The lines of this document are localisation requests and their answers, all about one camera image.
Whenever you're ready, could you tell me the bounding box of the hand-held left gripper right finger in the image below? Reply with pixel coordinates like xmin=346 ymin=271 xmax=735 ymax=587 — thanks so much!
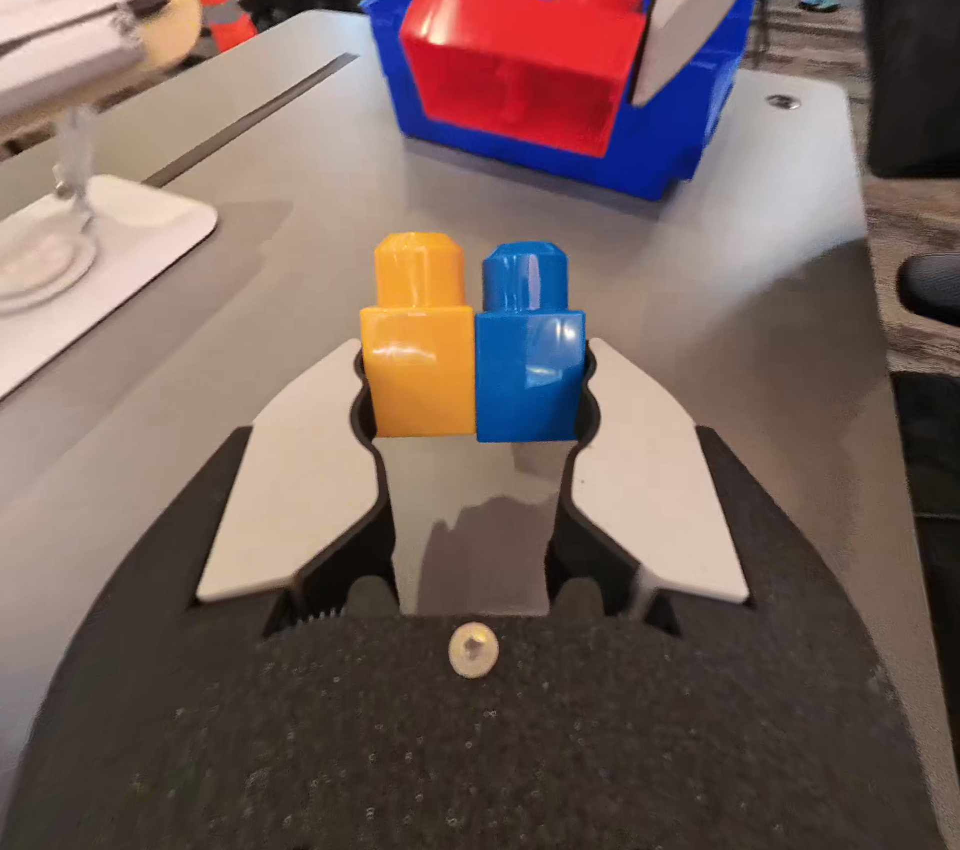
xmin=549 ymin=338 xmax=751 ymax=625

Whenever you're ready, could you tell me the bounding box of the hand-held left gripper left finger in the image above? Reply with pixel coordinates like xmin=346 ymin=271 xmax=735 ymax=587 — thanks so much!
xmin=195 ymin=338 xmax=396 ymax=617

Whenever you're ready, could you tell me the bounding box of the red two-stud toy block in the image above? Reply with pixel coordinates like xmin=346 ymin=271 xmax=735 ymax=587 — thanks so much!
xmin=399 ymin=0 xmax=648 ymax=157

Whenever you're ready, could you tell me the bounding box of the blue single-stud toy block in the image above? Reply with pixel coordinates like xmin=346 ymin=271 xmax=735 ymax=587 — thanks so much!
xmin=474 ymin=241 xmax=588 ymax=444

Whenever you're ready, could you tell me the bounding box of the yellow single-stud toy block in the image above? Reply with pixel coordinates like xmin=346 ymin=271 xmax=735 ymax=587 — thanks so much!
xmin=360 ymin=231 xmax=478 ymax=439

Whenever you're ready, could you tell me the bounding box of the blue plastic bin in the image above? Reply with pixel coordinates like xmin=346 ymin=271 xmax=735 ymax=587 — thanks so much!
xmin=360 ymin=0 xmax=760 ymax=202

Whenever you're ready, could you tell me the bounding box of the grey desk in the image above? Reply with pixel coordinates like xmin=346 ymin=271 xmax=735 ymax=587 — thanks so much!
xmin=0 ymin=9 xmax=946 ymax=791

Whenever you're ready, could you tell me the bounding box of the black office chair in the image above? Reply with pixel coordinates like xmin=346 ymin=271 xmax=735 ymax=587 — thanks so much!
xmin=896 ymin=254 xmax=960 ymax=320

